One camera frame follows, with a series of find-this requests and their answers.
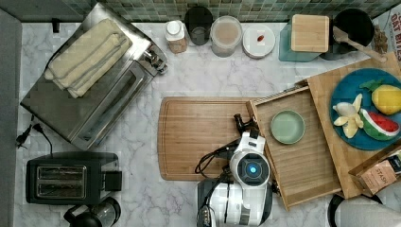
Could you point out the plush banana toy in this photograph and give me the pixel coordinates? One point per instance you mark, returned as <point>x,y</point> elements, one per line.
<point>349,117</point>

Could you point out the wooden spatula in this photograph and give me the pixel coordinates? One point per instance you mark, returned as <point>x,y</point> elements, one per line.
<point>342,37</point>

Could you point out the black slot toaster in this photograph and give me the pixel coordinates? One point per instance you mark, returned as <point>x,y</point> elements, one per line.
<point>72,177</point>

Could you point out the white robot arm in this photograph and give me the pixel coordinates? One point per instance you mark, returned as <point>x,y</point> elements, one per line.
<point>242,193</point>

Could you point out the Stash tea packet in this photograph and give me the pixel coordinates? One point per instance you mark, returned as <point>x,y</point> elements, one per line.
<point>378,177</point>

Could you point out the blue plate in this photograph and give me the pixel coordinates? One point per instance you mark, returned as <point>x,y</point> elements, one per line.
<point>364,109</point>

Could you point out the folded beige towel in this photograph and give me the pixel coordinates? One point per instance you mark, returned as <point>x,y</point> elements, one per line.
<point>88,58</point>

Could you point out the glass coffee carafe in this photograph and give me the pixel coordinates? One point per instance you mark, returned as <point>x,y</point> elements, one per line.
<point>105,214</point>

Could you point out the oat bites cereal box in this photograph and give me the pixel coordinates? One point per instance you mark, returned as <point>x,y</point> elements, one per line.
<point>387,37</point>

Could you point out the white round lidded container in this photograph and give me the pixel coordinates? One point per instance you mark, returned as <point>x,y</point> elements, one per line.
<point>258,41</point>

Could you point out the black kettle base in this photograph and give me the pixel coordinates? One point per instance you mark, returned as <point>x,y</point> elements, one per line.
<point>380,210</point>

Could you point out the green ceramic bowl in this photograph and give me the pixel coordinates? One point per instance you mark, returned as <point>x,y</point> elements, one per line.
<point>287,127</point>

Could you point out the black pan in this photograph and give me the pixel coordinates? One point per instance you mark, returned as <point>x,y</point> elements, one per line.
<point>359,27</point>

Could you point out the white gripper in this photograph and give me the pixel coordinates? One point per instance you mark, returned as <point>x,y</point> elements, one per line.
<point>251,141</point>

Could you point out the teal box with wooden lid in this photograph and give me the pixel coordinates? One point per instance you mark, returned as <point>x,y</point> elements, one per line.
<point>304,38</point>

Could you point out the clear canister with powder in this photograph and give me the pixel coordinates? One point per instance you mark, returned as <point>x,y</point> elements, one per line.
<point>226,34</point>

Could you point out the plush watermelon slice toy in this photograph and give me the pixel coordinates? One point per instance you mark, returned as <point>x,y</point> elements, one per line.
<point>379,127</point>

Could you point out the wooden tea box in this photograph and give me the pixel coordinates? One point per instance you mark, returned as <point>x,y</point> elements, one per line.
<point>392,154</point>

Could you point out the plush lemon toy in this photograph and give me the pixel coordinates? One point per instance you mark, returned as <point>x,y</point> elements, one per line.
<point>385,97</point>

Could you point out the bamboo cutting board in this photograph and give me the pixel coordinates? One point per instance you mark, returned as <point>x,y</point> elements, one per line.
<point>190,127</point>

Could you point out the wooden drawer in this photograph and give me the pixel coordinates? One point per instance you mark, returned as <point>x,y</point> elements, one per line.
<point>303,171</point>

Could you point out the white lid spice jar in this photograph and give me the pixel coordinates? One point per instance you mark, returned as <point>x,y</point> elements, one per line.
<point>175,36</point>

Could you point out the stainless toaster oven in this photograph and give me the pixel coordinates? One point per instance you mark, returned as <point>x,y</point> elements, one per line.
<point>84,121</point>

